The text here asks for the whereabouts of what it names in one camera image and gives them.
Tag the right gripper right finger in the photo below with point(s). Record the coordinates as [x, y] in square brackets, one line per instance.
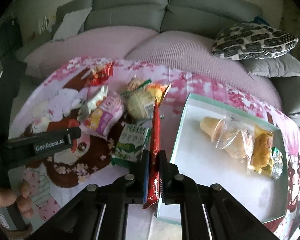
[206, 212]

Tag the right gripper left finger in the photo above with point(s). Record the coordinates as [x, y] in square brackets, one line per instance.
[98, 212]

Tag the yellow orange cake pack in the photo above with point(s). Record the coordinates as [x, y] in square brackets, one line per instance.
[263, 143]

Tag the green white cracker pack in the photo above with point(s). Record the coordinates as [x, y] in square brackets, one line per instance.
[274, 168]

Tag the long red snack pack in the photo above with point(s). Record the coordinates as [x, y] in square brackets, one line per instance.
[153, 179]

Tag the clear steamed bun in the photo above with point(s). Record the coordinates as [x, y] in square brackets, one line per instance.
[235, 137]

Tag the small dark green snack pack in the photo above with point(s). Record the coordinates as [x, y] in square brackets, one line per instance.
[132, 141]

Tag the purple swiss roll pack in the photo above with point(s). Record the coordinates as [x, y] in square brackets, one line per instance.
[102, 119]

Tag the red gold candy pack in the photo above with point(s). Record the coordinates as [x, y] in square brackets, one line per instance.
[100, 74]

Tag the green edged clear cake pack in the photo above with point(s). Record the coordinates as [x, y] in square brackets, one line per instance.
[138, 99]

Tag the red biscuit box pack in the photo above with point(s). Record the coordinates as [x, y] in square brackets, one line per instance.
[63, 124]

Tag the beige orange swiss roll pack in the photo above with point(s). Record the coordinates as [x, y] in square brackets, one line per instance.
[158, 91]

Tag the person left hand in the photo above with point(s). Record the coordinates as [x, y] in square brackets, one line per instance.
[23, 201]

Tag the teal shallow cardboard tray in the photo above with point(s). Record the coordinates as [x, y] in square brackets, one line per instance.
[196, 156]

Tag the pink anime print tablecloth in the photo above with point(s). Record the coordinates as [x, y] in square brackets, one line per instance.
[55, 180]

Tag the light grey sofa cushion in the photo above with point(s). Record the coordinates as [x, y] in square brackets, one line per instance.
[71, 24]

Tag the grey velvet pillow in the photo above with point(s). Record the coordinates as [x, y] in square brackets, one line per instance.
[284, 66]

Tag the pink sofa seat cover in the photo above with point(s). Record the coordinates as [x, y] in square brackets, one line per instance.
[174, 49]

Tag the black white patterned pillow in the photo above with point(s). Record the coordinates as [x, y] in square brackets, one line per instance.
[252, 41]

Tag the grey green sofa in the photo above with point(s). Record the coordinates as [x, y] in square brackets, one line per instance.
[202, 17]

